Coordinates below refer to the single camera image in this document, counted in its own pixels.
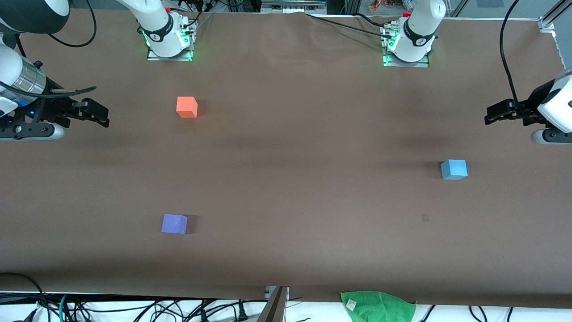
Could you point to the purple foam block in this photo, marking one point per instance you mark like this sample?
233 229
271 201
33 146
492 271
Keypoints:
174 223

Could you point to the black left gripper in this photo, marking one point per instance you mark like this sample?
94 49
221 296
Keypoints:
529 106

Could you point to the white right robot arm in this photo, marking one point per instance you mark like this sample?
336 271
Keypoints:
156 22

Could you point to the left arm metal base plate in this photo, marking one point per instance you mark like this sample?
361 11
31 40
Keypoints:
422 64

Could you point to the aluminium frame profile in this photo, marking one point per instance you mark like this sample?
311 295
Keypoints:
552 15

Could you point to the brown table mat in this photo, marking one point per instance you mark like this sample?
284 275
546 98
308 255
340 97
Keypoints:
286 250

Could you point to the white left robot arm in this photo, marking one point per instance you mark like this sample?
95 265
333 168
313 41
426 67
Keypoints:
420 27

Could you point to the light blue foam block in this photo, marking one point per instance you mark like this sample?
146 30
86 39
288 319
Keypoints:
453 170

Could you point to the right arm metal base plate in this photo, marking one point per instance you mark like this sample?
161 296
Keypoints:
154 57

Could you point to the colourful toy figure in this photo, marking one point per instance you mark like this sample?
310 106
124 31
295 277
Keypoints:
377 5

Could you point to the grey equipment box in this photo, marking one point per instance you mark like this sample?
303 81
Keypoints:
292 5

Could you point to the black power plug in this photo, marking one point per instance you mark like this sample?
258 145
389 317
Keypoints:
242 312

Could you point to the orange foam block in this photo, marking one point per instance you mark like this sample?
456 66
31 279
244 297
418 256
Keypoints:
186 107

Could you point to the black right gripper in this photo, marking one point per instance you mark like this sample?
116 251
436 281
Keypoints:
50 108

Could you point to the green microfiber cloth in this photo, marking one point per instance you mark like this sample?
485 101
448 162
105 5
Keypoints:
377 308

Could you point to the grey metal post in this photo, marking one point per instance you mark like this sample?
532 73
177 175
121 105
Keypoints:
275 308

